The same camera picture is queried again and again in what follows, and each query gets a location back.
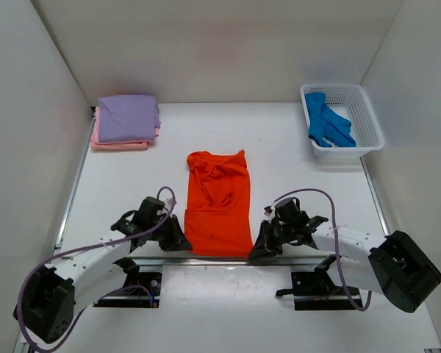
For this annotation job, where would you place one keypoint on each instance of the white plastic mesh basket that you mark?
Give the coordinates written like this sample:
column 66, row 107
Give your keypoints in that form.
column 351, row 102

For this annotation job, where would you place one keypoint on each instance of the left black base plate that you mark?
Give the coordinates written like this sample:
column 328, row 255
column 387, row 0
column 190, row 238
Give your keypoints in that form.
column 136, row 290

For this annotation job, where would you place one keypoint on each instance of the aluminium table edge rail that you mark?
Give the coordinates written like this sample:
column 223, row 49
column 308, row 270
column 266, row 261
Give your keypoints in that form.
column 227, row 261

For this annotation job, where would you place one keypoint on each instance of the folded purple t shirt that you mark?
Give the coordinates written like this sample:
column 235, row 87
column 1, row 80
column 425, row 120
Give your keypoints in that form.
column 131, row 100

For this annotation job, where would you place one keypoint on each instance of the blue t shirt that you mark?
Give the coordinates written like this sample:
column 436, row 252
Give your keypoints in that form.
column 326, row 128

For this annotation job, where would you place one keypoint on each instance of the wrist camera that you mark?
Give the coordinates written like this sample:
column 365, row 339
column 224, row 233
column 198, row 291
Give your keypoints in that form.
column 269, row 211
column 169, row 206

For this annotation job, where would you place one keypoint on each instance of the folded pink t shirt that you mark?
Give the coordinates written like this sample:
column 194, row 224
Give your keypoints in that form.
column 114, row 145

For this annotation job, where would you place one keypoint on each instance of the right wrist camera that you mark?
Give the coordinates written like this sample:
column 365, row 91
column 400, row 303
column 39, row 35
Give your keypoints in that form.
column 269, row 211

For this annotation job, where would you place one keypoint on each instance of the orange t shirt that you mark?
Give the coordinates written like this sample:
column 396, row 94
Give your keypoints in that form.
column 216, row 218

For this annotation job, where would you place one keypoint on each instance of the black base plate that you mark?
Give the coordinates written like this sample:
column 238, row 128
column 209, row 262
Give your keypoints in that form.
column 136, row 290
column 313, row 290

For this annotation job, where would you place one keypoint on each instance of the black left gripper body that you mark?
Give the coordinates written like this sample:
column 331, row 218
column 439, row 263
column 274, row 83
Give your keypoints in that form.
column 167, row 231

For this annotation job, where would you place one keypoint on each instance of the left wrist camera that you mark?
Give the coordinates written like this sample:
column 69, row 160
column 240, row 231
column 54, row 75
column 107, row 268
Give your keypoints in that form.
column 169, row 206

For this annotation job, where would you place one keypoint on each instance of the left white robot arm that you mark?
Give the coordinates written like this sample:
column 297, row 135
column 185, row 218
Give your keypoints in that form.
column 56, row 292

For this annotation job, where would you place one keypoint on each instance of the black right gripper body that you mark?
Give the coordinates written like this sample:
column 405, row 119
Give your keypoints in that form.
column 273, row 235

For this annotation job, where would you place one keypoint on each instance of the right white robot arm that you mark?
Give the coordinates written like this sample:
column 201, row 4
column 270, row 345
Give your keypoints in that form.
column 391, row 265

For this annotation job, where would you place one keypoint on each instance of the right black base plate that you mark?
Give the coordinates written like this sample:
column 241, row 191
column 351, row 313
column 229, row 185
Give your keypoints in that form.
column 313, row 290

